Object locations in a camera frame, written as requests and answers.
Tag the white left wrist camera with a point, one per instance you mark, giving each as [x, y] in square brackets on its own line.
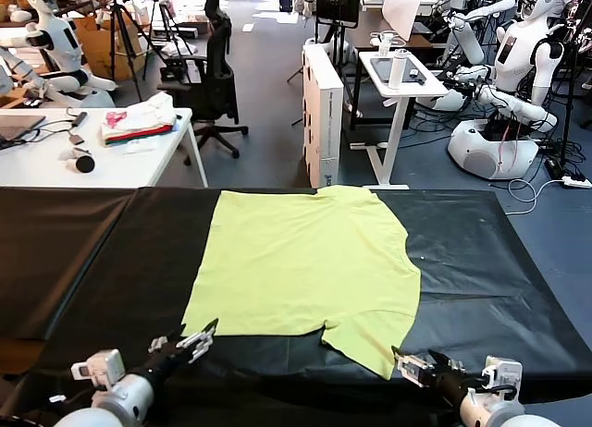
[104, 364]

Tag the dark tablet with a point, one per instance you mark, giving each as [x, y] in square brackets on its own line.
[381, 69]

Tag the brown desk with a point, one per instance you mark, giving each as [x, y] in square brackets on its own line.
[370, 29]

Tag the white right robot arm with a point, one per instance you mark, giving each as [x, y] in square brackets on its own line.
[490, 406]

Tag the white water bottle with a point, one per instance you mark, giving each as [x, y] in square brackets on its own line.
[398, 69]

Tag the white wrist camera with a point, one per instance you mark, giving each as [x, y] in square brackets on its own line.
[104, 364]
[504, 371]

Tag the white humanoid robot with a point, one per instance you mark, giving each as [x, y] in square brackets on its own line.
[513, 52]
[60, 39]

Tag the tall white cardboard box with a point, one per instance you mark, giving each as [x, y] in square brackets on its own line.
[324, 122]

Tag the dark usb adapter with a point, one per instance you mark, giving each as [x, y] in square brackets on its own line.
[79, 118]

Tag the short black tripod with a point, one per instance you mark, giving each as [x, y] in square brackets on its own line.
[163, 11]

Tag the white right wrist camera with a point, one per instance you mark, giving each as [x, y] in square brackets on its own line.
[504, 371]

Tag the white office table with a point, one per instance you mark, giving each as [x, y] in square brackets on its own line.
[37, 168]

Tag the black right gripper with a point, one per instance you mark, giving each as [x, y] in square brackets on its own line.
[446, 385]

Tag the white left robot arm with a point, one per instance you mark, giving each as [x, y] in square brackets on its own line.
[125, 397]

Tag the white humanoid robot raised arm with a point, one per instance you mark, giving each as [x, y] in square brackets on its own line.
[467, 39]

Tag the white humanoid robot right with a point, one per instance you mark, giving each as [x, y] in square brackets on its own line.
[513, 52]

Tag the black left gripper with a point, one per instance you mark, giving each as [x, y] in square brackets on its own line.
[162, 364]

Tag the yellow-green t-shirt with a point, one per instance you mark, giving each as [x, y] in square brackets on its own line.
[300, 260]

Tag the white humanoid robot left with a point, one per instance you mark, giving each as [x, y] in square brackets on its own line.
[60, 39]

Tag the small grey device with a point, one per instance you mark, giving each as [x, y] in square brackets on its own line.
[77, 138]

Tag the small white standing desk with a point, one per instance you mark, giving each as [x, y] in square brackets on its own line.
[432, 90]

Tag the black power strip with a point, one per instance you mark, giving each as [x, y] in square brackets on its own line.
[554, 168]

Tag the black tripod stand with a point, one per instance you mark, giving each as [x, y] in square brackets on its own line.
[337, 2]

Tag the large black table cover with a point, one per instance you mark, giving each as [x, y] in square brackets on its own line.
[462, 270]

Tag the white power strip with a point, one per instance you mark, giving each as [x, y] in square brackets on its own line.
[577, 182]

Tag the black and white controller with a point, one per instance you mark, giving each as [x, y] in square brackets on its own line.
[84, 164]

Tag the matte black table cloth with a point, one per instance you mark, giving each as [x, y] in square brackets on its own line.
[46, 260]

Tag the brown cardboard box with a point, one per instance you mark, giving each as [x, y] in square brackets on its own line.
[99, 52]

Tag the white curved sheet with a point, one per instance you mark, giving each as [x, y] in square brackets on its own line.
[402, 11]

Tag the black office chair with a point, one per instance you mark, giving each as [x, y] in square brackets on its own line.
[219, 76]

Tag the black stand pole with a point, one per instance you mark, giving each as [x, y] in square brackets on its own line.
[570, 99]

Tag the tall black tripod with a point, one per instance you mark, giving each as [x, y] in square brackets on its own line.
[112, 39]

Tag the grey laptop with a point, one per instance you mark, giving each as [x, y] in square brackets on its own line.
[18, 126]

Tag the stack of folded clothes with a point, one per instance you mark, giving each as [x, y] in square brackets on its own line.
[139, 122]

